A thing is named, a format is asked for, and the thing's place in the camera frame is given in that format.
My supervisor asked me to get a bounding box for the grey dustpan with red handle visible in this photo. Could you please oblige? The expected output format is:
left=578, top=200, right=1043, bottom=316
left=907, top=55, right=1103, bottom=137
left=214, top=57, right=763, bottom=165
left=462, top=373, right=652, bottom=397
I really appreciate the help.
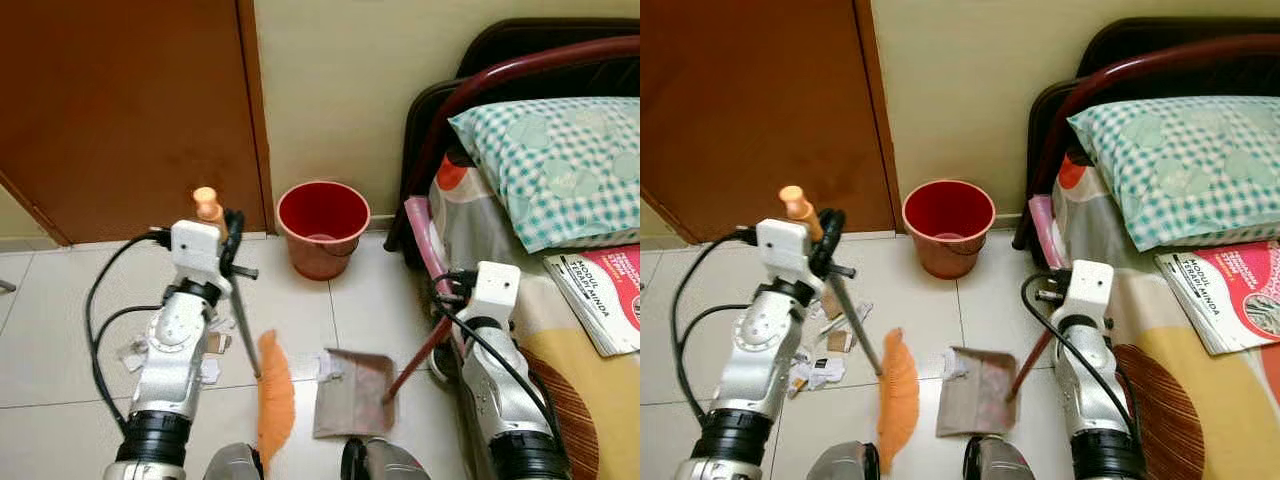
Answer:
left=312, top=314, right=454, bottom=440
left=935, top=327, right=1054, bottom=439

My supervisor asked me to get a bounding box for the orange bristle broom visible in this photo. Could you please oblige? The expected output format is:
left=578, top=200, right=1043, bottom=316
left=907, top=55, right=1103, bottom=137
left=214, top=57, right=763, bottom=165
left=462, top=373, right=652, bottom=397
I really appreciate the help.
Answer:
left=778, top=185, right=920, bottom=474
left=192, top=186, right=297, bottom=470

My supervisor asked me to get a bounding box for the white torn wrapper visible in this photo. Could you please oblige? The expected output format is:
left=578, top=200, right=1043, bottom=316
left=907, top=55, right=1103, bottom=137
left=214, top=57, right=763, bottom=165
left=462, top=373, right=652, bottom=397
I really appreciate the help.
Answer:
left=815, top=299, right=874, bottom=332

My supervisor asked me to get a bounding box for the red plastic bucket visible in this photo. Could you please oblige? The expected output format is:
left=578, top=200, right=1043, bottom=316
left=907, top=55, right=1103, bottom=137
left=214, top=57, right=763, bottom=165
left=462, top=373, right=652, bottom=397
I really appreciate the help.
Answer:
left=901, top=178, right=997, bottom=281
left=275, top=180, right=372, bottom=282

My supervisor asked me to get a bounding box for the clear plastic wrapper scrap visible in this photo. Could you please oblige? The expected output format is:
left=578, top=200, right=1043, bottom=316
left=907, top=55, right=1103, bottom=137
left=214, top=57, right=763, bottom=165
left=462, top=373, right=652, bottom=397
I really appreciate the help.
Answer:
left=117, top=334, right=152, bottom=372

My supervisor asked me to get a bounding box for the brown wooden door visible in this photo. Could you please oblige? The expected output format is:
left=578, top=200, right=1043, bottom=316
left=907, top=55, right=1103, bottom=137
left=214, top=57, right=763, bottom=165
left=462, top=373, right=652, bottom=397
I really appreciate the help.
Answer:
left=640, top=0, right=897, bottom=245
left=0, top=0, right=274, bottom=247

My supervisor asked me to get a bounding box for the pink and white book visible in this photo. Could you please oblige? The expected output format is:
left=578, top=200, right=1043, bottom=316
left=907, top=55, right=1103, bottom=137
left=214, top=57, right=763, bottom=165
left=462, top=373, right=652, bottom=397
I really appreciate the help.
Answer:
left=1154, top=239, right=1280, bottom=357
left=542, top=244, right=641, bottom=359

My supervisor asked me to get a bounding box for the green checked pillow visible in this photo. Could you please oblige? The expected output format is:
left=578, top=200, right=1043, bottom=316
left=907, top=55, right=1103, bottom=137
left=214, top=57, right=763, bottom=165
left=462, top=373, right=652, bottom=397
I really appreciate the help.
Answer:
left=447, top=96, right=641, bottom=254
left=1066, top=95, right=1280, bottom=253

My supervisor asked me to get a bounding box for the mattress with circle-print sheet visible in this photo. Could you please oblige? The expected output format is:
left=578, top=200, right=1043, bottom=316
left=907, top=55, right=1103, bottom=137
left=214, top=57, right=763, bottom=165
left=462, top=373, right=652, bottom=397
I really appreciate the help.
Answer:
left=1049, top=150, right=1280, bottom=480
left=427, top=150, right=641, bottom=480

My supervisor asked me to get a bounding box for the grey robot right leg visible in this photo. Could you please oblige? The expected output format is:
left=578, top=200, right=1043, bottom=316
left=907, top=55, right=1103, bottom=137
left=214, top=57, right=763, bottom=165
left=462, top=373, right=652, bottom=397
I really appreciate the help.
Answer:
left=962, top=435, right=1037, bottom=480
left=339, top=436, right=432, bottom=480

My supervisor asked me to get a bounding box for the grey robot leg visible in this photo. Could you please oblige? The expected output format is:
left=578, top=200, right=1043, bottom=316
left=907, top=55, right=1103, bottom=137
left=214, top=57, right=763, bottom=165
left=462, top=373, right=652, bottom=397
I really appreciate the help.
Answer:
left=202, top=442, right=267, bottom=480
left=339, top=436, right=432, bottom=480
left=962, top=435, right=1037, bottom=480
left=807, top=441, right=882, bottom=480

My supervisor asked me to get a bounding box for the grey robot left leg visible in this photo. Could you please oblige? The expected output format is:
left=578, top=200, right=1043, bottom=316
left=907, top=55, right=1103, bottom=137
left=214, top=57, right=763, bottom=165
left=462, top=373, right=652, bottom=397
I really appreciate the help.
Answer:
left=202, top=442, right=267, bottom=480
left=807, top=441, right=882, bottom=480

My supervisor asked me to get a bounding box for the dark wooden bed headboard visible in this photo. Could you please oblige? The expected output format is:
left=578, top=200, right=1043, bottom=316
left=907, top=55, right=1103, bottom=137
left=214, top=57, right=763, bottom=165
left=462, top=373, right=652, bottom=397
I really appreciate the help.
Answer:
left=384, top=17, right=641, bottom=267
left=1011, top=17, right=1280, bottom=252

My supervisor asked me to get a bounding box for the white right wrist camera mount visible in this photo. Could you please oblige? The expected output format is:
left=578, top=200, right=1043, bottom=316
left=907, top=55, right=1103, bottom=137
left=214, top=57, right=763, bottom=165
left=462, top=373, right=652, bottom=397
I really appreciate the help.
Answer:
left=1064, top=259, right=1116, bottom=324
left=469, top=261, right=524, bottom=327

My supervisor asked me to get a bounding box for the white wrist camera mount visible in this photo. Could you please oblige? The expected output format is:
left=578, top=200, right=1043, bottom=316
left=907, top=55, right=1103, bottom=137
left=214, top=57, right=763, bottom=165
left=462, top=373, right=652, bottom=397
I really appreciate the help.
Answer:
left=169, top=219, right=227, bottom=292
left=1064, top=259, right=1116, bottom=324
left=755, top=217, right=814, bottom=289
left=469, top=261, right=524, bottom=327

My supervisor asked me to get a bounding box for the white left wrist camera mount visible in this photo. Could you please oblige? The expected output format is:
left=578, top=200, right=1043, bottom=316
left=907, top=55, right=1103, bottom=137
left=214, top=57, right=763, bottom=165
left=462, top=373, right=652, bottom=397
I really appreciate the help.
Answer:
left=169, top=219, right=227, bottom=292
left=755, top=217, right=814, bottom=289

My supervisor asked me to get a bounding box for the pink bed frame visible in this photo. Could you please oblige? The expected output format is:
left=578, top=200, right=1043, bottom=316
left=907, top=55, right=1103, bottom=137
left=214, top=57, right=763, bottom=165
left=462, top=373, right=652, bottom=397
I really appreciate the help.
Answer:
left=1027, top=194, right=1067, bottom=273
left=404, top=196, right=471, bottom=333

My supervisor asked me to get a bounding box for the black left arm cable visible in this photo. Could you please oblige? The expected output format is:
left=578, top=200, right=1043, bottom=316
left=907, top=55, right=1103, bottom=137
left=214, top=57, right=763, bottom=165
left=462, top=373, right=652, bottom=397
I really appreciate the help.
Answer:
left=669, top=225, right=760, bottom=423
left=84, top=227, right=174, bottom=433

